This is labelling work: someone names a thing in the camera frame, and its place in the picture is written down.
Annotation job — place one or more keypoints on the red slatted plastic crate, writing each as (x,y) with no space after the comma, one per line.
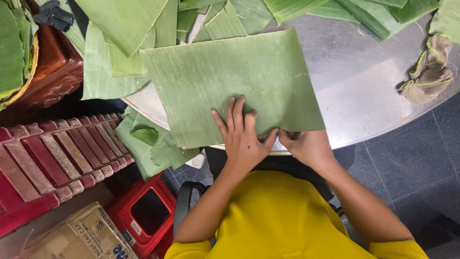
(54,158)

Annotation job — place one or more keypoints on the heap of cut banana leaves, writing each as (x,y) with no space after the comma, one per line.
(118,39)

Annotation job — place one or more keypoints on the grey cloth with green hem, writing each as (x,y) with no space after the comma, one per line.
(429,72)

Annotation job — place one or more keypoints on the stack of small banana leaves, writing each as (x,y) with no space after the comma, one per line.
(147,147)

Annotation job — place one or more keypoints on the person's yellow shirt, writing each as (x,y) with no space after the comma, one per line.
(284,219)

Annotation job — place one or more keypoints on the brown plastic basket with leaves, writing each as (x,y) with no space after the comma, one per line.
(54,68)

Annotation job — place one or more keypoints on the person's right fingers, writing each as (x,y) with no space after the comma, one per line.
(288,135)

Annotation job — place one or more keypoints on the person's left hand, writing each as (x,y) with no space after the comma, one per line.
(242,144)

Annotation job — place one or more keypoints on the red plastic stool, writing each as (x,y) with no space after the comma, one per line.
(143,216)

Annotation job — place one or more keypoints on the brown cardboard box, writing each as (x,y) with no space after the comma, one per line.
(79,237)

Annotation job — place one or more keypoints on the heap of long banana leaves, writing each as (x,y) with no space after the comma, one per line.
(377,10)

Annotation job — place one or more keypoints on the dark grey rag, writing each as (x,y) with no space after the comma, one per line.
(54,14)

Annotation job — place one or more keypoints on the large rectangular banana leaf sheet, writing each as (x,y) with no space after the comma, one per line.
(230,75)

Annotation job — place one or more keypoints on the person's right hand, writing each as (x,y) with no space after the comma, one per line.
(311,147)

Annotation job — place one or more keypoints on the white plastic stool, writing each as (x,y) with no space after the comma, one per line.
(199,160)

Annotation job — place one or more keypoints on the black chair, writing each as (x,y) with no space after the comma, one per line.
(185,205)

